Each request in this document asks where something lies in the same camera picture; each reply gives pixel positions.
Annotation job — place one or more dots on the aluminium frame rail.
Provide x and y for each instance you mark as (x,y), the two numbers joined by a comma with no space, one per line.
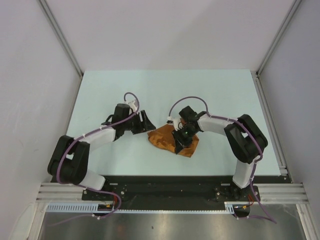
(270,193)

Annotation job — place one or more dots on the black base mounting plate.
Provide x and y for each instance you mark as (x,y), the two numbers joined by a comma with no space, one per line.
(168,193)

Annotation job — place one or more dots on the right aluminium corner post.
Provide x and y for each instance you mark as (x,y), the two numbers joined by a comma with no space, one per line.
(279,35)

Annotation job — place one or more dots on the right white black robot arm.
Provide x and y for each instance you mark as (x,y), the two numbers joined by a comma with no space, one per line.
(246,140)

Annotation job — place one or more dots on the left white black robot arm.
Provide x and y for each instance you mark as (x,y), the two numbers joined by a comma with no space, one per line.
(70,158)

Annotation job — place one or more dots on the orange satin napkin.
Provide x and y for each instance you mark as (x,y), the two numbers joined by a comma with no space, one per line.
(163,139)

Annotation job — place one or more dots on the left aluminium corner post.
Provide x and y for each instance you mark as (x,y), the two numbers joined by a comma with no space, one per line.
(49,15)

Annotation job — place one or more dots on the aluminium corner post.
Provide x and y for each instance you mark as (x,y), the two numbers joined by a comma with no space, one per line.
(279,35)
(49,15)

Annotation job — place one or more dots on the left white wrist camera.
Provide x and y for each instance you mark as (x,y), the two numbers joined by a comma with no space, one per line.
(133,105)

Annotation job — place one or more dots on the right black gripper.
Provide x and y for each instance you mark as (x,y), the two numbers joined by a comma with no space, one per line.
(180,143)

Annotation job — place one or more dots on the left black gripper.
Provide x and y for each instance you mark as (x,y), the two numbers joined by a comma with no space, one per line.
(145,125)

